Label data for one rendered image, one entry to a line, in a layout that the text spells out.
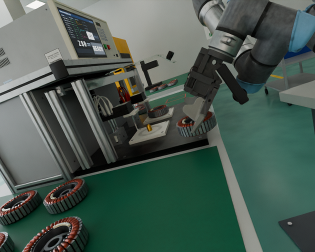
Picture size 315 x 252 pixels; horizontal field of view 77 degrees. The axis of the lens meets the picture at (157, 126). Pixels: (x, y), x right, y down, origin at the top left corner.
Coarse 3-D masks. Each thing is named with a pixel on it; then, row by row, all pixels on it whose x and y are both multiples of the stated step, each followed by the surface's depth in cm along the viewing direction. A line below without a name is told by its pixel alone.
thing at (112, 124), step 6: (126, 102) 79; (114, 108) 78; (120, 108) 77; (126, 108) 77; (132, 108) 82; (138, 108) 82; (114, 114) 78; (120, 114) 78; (126, 114) 78; (132, 114) 78; (102, 120) 80; (108, 120) 80; (114, 120) 85; (114, 126) 84
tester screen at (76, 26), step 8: (64, 16) 68; (72, 16) 73; (72, 24) 71; (80, 24) 77; (88, 24) 84; (72, 32) 70; (80, 32) 75; (96, 32) 89; (72, 40) 69; (88, 40) 80; (96, 40) 87; (88, 48) 78
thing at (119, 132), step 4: (120, 128) 84; (112, 132) 82; (116, 132) 80; (120, 132) 83; (124, 132) 86; (112, 136) 81; (120, 136) 82; (124, 136) 85; (112, 140) 82; (120, 140) 81; (124, 140) 84; (112, 144) 83; (116, 144) 82
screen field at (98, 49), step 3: (90, 42) 81; (93, 42) 83; (93, 45) 83; (96, 45) 85; (99, 45) 88; (93, 48) 82; (96, 48) 85; (99, 48) 87; (102, 48) 90; (96, 51) 84; (99, 51) 87; (102, 51) 90
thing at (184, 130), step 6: (210, 114) 54; (180, 120) 59; (186, 120) 59; (192, 120) 58; (204, 120) 52; (210, 120) 52; (180, 126) 55; (186, 126) 53; (192, 126) 52; (204, 126) 52; (210, 126) 52; (180, 132) 55; (186, 132) 53; (198, 132) 52; (204, 132) 52
